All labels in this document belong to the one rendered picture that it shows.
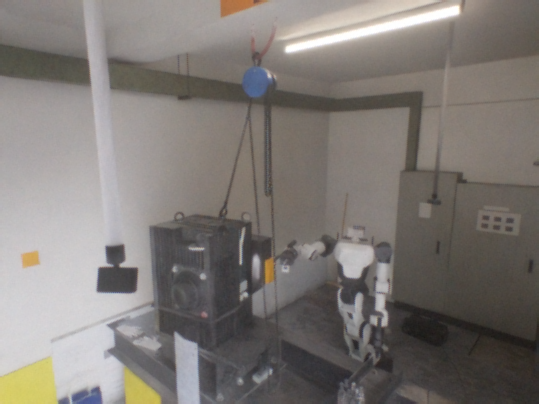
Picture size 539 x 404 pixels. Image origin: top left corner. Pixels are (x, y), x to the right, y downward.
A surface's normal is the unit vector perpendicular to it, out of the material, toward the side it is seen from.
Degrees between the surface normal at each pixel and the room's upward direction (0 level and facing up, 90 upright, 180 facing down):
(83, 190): 90
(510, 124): 90
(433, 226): 90
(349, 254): 86
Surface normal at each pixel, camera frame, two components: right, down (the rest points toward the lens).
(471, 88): -0.68, 0.14
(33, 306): 0.74, 0.12
